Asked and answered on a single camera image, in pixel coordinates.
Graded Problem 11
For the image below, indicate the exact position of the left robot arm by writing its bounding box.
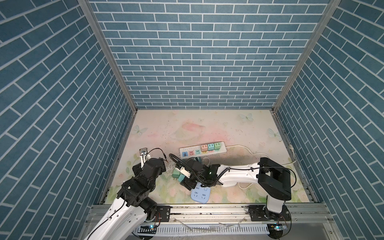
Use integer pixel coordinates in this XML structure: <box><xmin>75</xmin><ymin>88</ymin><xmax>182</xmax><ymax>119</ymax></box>
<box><xmin>86</xmin><ymin>158</ymin><xmax>166</xmax><ymax>240</ymax></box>

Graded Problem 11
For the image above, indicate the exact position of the teal plug adapter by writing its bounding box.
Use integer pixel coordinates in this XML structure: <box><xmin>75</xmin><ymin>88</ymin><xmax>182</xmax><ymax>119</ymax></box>
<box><xmin>208</xmin><ymin>144</ymin><xmax>215</xmax><ymax>151</ymax></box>
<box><xmin>178</xmin><ymin>174</ymin><xmax>185</xmax><ymax>183</ymax></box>

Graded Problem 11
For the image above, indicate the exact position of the green plug adapter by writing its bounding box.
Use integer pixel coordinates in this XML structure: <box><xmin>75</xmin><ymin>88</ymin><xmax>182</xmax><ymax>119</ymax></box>
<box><xmin>214</xmin><ymin>142</ymin><xmax>222</xmax><ymax>150</ymax></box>
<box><xmin>172</xmin><ymin>169</ymin><xmax>181</xmax><ymax>179</ymax></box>

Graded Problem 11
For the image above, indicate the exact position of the blue square power socket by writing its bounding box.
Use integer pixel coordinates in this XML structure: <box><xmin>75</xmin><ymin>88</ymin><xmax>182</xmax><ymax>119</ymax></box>
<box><xmin>191</xmin><ymin>183</ymin><xmax>211</xmax><ymax>204</ymax></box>

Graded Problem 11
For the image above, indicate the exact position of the white long power strip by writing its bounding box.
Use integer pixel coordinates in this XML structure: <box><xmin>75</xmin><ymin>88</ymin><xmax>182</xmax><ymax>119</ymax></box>
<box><xmin>179</xmin><ymin>142</ymin><xmax>227</xmax><ymax>160</ymax></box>

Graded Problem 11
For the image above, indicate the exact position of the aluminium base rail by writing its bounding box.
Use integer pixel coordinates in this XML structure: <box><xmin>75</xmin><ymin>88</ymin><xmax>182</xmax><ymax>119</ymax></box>
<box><xmin>80</xmin><ymin>203</ymin><xmax>341</xmax><ymax>240</ymax></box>

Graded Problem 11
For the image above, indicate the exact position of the pink plug adapter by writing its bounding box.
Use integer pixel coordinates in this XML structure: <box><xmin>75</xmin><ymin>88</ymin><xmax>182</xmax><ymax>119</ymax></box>
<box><xmin>201</xmin><ymin>145</ymin><xmax>208</xmax><ymax>152</ymax></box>

